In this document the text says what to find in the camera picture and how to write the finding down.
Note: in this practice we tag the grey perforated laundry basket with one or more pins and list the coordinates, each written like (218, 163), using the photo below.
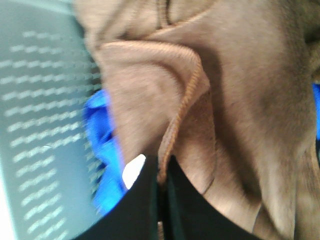
(46, 76)

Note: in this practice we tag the brown microfibre towel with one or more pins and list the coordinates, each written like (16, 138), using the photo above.
(225, 86)

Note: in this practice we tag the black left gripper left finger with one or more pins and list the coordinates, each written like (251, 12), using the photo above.
(135, 217)

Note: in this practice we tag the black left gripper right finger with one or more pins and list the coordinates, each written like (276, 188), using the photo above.
(190, 217)

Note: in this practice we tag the blue cloth in basket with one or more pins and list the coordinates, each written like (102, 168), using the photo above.
(100, 128)

